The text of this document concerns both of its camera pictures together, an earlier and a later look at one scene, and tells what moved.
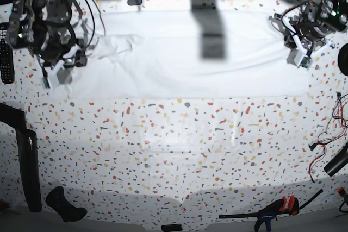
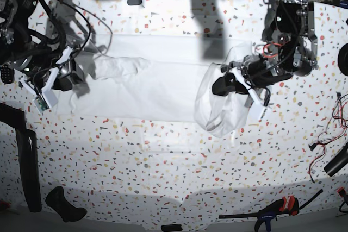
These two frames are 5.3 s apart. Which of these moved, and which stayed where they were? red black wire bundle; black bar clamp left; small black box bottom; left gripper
Moved: left gripper
Stayed: black bar clamp left; small black box bottom; red black wire bundle
